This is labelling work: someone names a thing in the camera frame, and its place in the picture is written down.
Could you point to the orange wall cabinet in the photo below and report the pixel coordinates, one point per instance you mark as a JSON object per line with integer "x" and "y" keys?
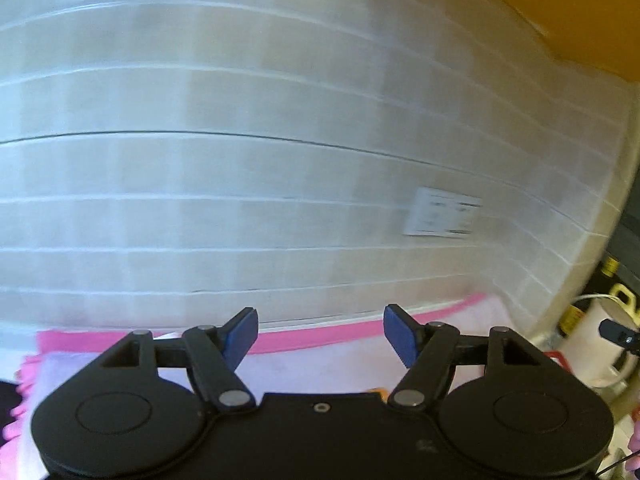
{"x": 600, "y": 33}

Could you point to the yellow oil jug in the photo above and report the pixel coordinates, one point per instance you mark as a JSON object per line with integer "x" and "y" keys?
{"x": 627, "y": 298}

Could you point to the white electric kettle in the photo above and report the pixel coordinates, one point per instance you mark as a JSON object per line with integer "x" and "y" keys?
{"x": 590, "y": 356}

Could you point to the dark sauce bottle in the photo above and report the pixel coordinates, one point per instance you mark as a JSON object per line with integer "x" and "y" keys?
{"x": 600, "y": 282}

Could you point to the white wall socket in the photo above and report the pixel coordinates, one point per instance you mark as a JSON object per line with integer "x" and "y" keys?
{"x": 438, "y": 213}

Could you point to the pink fleece mat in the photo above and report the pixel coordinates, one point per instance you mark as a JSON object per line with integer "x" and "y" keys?
{"x": 349, "y": 357}

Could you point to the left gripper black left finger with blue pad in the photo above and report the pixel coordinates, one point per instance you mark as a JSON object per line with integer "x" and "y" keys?
{"x": 214, "y": 354}

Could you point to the red and white tray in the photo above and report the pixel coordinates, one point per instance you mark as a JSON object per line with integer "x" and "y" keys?
{"x": 559, "y": 359}

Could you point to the dark window frame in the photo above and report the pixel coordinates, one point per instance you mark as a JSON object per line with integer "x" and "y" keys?
{"x": 624, "y": 244}

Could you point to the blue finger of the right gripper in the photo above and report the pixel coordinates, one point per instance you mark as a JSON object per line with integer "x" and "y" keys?
{"x": 622, "y": 336}

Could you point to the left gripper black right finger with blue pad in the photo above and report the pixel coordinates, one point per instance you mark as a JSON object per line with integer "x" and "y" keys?
{"x": 427, "y": 351}

